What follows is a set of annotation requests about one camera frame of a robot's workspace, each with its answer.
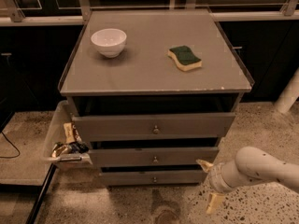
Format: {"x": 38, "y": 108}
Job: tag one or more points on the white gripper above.
{"x": 215, "y": 177}

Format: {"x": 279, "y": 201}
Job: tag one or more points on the grey bottom drawer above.
{"x": 152, "y": 178}

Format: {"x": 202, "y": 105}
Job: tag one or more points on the grey drawer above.
{"x": 144, "y": 127}
{"x": 126, "y": 157}
{"x": 152, "y": 178}

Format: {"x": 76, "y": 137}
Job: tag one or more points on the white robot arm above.
{"x": 251, "y": 166}

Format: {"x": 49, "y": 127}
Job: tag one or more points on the grey drawer cabinet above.
{"x": 144, "y": 80}

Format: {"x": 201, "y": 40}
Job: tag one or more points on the grey middle drawer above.
{"x": 126, "y": 157}

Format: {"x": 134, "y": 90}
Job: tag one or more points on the grey top drawer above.
{"x": 144, "y": 127}

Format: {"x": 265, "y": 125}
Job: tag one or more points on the green yellow sponge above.
{"x": 184, "y": 58}

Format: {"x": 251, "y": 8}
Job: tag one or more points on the dark blue snack packet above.
{"x": 78, "y": 147}

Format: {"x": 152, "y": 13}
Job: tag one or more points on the tan snack packet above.
{"x": 69, "y": 133}

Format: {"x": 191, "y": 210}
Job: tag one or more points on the gold snack wrapper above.
{"x": 60, "y": 149}

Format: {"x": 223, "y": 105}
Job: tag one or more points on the white ceramic bowl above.
{"x": 109, "y": 42}

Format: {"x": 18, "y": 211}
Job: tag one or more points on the white post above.
{"x": 289, "y": 96}

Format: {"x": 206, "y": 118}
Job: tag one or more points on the metal railing frame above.
{"x": 78, "y": 11}

